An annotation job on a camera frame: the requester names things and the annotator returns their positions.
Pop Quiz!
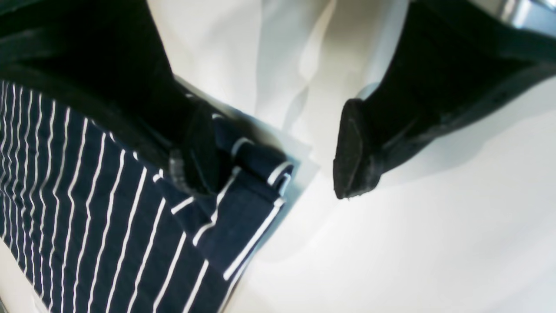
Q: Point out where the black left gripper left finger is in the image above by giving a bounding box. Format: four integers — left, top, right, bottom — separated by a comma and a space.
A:
1, 0, 220, 196

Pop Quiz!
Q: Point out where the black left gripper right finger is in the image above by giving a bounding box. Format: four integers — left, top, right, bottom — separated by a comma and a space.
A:
332, 0, 556, 199

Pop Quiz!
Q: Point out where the navy white striped T-shirt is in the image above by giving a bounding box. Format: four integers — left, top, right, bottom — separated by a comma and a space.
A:
0, 80, 294, 313

